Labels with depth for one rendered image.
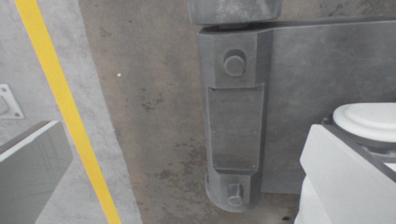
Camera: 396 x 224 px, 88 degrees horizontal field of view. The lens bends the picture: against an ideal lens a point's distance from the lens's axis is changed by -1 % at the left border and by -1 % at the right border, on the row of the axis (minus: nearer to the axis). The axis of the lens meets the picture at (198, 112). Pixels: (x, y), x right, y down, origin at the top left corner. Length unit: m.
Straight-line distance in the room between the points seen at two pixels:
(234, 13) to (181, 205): 0.85
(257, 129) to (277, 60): 0.16
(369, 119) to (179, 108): 0.51
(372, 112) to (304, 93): 0.13
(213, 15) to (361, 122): 0.31
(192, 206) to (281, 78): 0.74
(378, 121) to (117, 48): 0.66
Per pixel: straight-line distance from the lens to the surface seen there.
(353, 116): 0.42
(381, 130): 0.42
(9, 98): 1.10
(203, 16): 0.44
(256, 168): 0.59
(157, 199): 1.06
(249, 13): 0.42
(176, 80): 0.68
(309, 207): 0.29
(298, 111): 0.53
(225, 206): 0.69
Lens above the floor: 0.63
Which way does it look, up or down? 61 degrees down
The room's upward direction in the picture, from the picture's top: 163 degrees counter-clockwise
